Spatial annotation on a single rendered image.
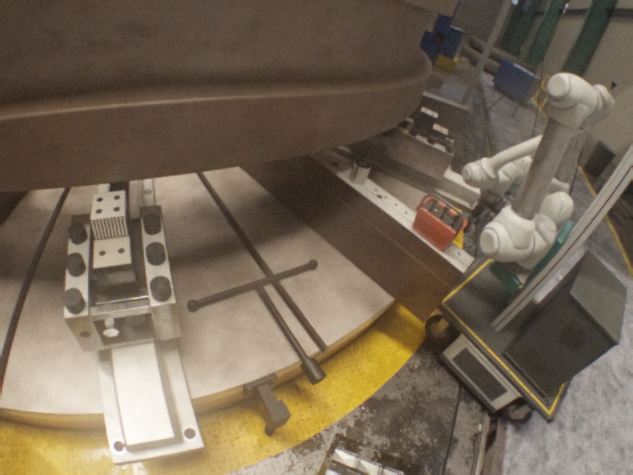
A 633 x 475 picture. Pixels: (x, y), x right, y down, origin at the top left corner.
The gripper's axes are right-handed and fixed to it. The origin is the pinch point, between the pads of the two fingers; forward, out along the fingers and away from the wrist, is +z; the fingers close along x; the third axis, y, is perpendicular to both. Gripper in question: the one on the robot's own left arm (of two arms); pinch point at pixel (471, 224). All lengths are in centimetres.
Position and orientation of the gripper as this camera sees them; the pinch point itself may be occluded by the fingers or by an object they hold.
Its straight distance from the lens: 180.5
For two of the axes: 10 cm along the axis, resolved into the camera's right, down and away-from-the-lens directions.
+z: -2.4, 7.0, 6.7
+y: -6.1, -6.5, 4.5
